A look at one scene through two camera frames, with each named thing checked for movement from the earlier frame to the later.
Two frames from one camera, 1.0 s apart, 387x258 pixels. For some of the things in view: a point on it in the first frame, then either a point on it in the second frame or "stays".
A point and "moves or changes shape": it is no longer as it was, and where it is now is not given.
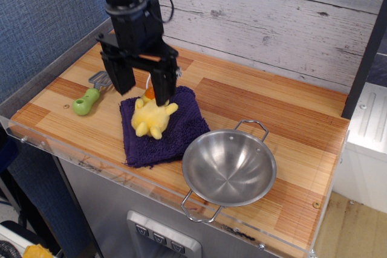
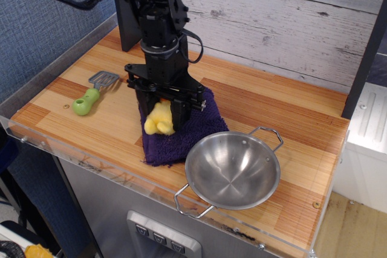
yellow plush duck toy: [150, 119] moves or changes shape
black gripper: [138, 36] → [166, 75]
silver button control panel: [152, 238] stays
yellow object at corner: [36, 251] stays
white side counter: [361, 174] stays
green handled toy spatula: [83, 106] stays
